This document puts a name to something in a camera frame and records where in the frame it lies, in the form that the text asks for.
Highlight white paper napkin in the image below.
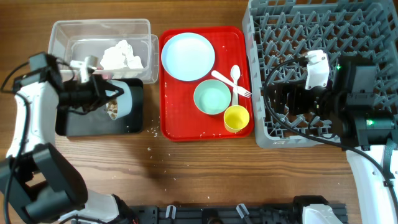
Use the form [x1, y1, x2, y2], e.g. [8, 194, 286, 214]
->
[99, 40, 144, 79]

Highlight yellow plastic cup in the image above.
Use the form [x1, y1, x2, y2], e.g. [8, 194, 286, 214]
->
[223, 105, 250, 133]

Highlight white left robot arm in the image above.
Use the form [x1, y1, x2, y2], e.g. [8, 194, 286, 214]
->
[1, 52, 139, 223]

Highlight white plastic fork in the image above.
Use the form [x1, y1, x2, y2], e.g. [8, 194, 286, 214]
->
[211, 70, 252, 98]

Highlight grey dishwasher rack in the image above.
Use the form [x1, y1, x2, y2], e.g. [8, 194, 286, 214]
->
[242, 1, 397, 149]

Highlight white plastic spoon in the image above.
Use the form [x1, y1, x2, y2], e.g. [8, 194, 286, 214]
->
[230, 65, 241, 106]

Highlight food scraps with rice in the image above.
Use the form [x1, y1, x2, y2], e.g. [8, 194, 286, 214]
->
[106, 109, 118, 120]

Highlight light blue small bowl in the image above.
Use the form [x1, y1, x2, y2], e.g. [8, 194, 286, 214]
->
[116, 82, 132, 119]

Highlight red serving tray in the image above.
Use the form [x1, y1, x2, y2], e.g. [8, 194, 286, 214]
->
[159, 26, 254, 141]

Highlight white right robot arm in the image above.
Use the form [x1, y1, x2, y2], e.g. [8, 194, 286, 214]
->
[264, 56, 397, 223]

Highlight clear plastic waste bin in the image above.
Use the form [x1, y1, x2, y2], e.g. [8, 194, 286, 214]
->
[48, 19, 159, 84]

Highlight light blue plate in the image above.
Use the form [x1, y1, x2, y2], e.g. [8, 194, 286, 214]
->
[161, 32, 215, 82]

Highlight black food waste tray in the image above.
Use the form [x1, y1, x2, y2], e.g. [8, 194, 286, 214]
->
[55, 78, 144, 137]

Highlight green bowl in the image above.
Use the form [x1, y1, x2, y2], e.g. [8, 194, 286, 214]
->
[193, 79, 231, 115]

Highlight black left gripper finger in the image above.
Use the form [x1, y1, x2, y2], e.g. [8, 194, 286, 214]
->
[104, 80, 124, 96]
[104, 98, 118, 109]

